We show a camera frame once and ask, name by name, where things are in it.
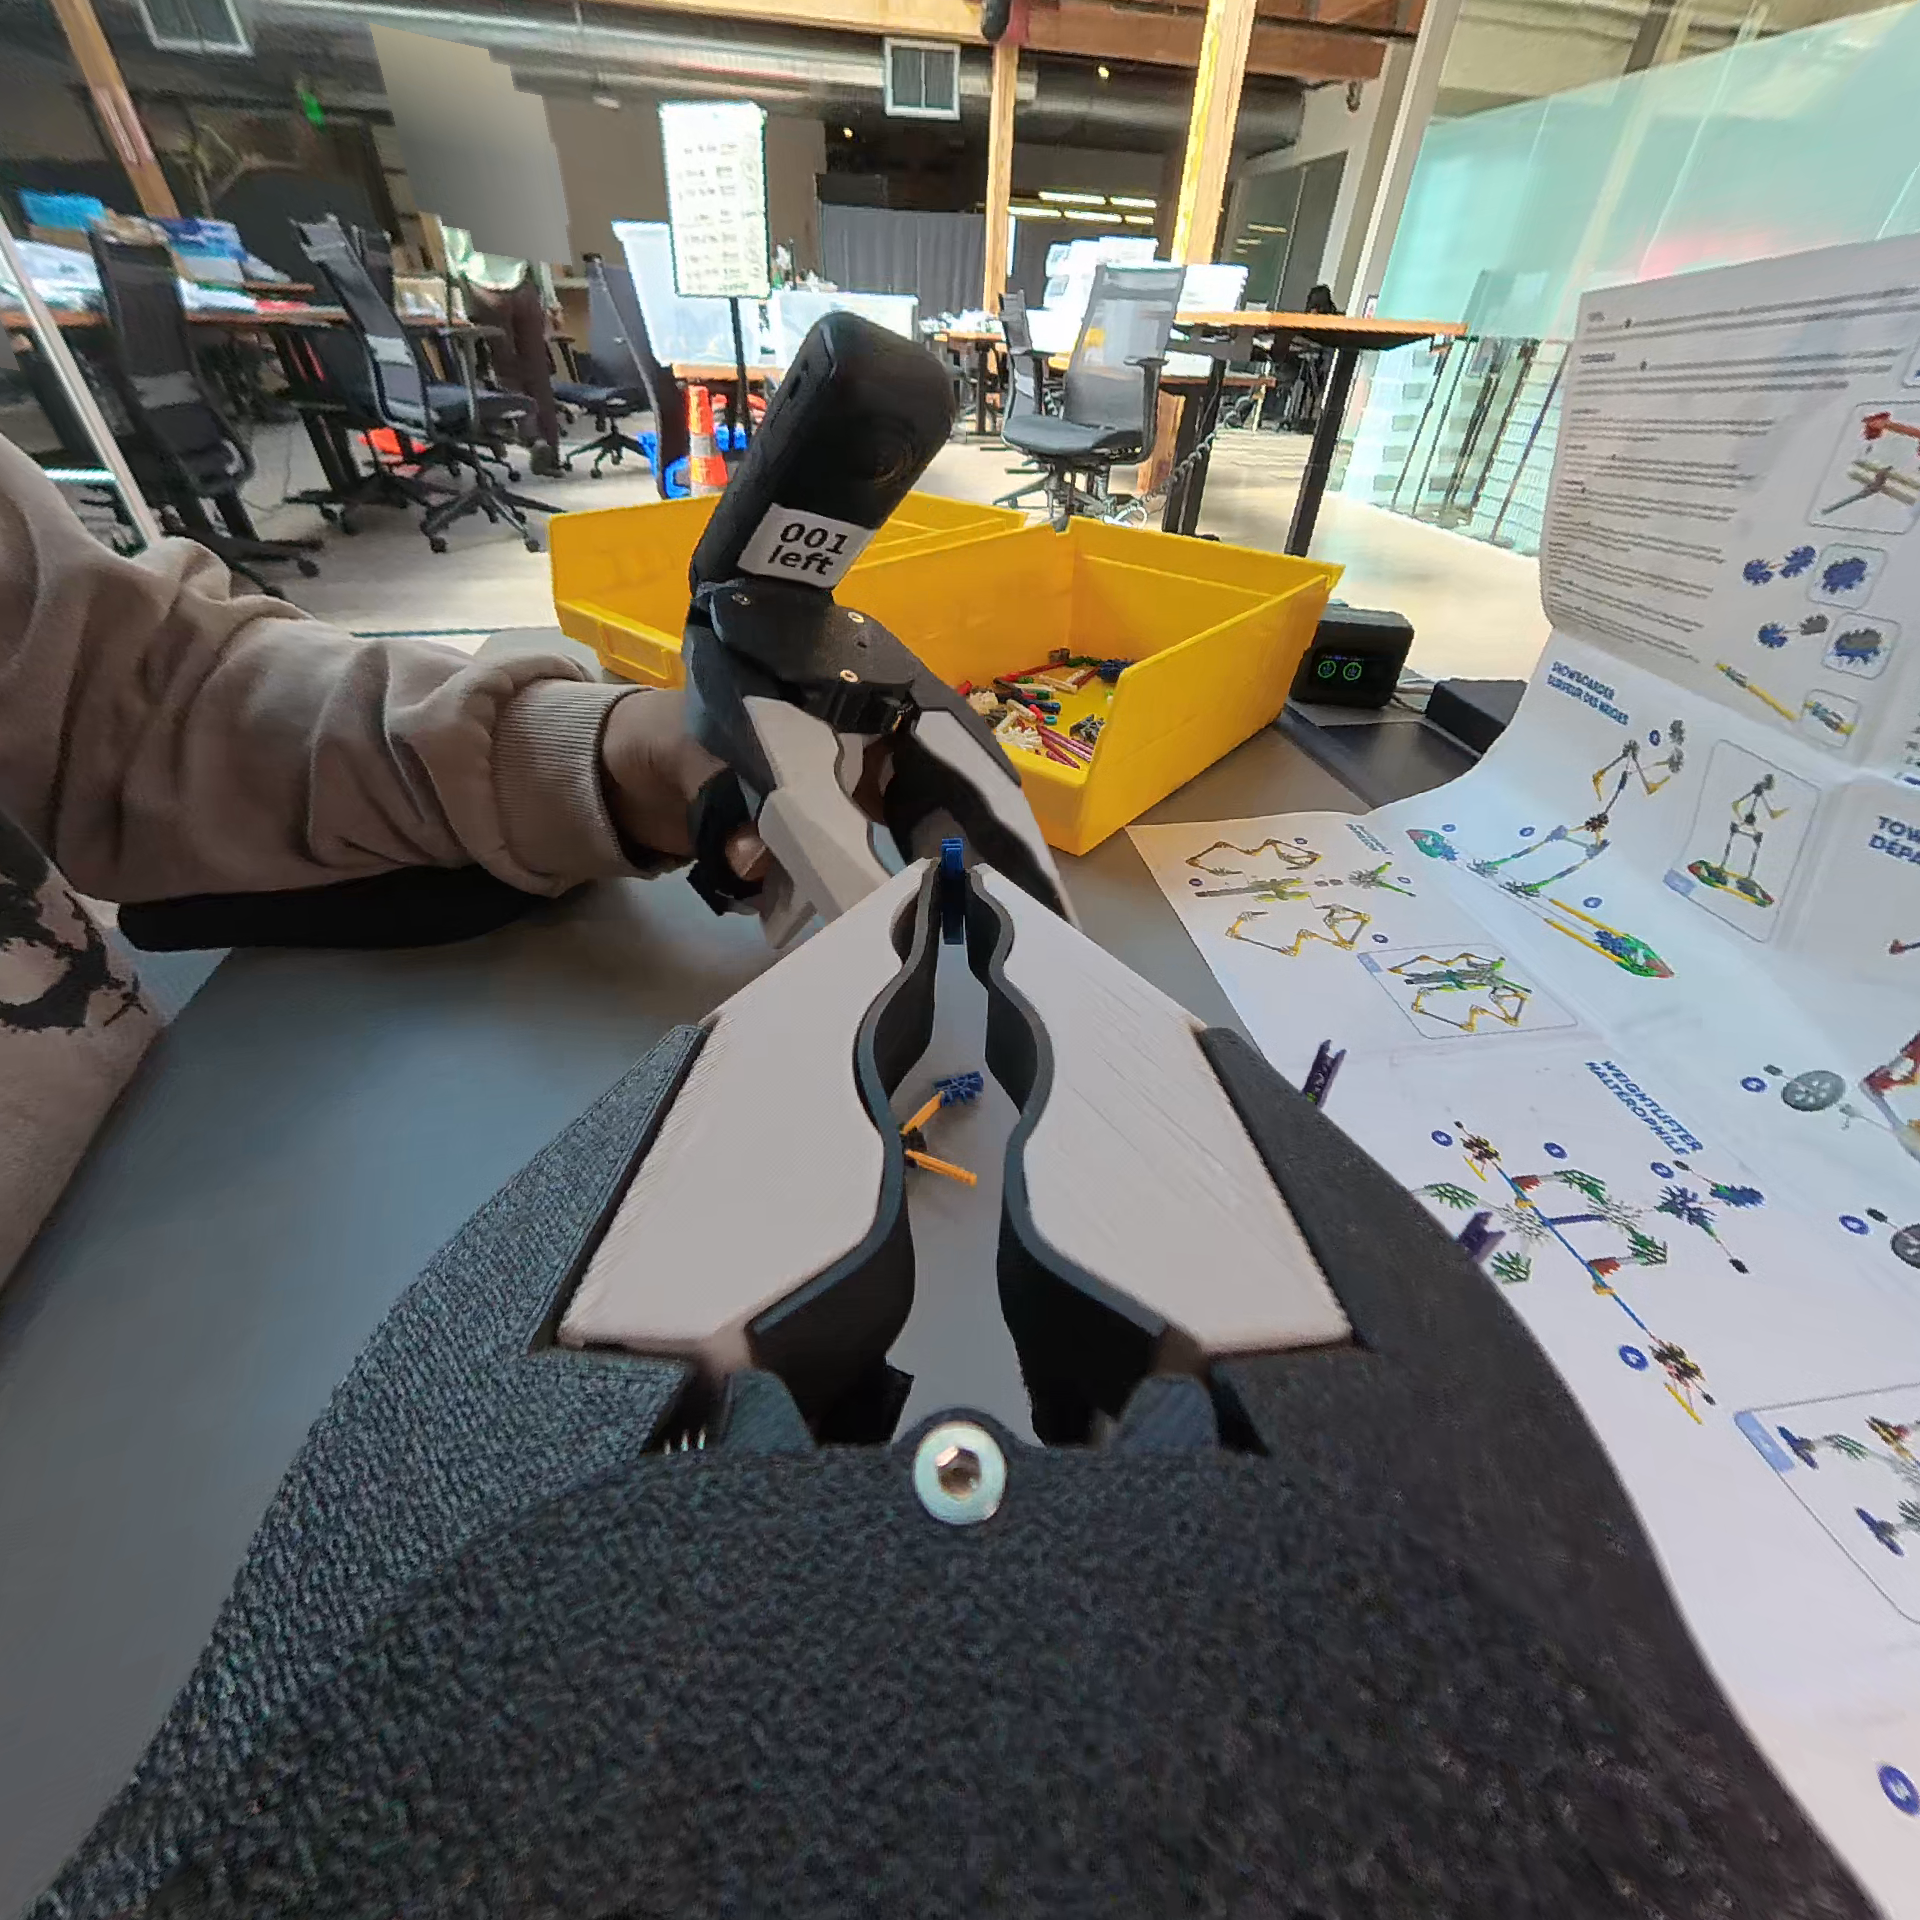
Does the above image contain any grey office chair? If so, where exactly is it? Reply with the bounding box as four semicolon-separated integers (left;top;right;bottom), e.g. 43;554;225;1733
997;262;1190;529

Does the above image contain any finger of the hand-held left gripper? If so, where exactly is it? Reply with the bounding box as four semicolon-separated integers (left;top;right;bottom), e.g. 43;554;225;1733
899;712;1073;923
746;696;908;947

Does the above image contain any wooden table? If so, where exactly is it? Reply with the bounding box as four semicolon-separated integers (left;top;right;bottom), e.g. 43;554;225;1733
1171;309;1474;561

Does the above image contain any white sign on stand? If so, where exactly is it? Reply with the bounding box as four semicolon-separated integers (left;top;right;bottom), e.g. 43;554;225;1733
659;96;779;455

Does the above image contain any small black box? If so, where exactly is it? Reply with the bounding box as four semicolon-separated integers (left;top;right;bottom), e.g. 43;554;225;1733
1413;673;1534;762

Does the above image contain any black office chair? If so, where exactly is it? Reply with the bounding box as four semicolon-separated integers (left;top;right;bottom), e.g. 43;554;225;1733
89;223;320;589
297;223;561;561

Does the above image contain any yellow plastic bin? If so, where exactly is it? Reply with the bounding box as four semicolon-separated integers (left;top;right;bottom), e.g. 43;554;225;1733
549;493;1024;695
839;518;1344;861

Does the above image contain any person's left forearm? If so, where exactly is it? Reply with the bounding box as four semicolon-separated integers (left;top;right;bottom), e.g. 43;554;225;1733
0;433;710;905

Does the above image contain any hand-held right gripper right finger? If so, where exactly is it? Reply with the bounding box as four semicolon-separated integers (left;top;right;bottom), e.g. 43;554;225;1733
970;872;1360;1436

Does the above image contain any person's beige clothing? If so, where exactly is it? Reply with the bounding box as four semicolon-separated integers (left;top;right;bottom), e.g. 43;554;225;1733
0;805;173;1298

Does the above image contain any black device with green display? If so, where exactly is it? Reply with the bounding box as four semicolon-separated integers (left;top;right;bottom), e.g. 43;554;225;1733
1288;607;1413;724

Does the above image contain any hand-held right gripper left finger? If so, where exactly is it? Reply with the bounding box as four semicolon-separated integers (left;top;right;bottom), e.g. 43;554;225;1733
549;872;935;1436

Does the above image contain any person's left hand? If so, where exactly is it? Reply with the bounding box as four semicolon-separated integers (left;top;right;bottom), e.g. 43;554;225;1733
597;682;753;886

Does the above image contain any white folded instruction booklet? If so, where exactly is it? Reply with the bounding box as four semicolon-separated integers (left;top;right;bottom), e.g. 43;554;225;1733
1130;241;1920;1920

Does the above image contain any pile of toy building pieces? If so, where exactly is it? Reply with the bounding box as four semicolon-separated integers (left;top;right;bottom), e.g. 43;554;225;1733
956;650;1138;776

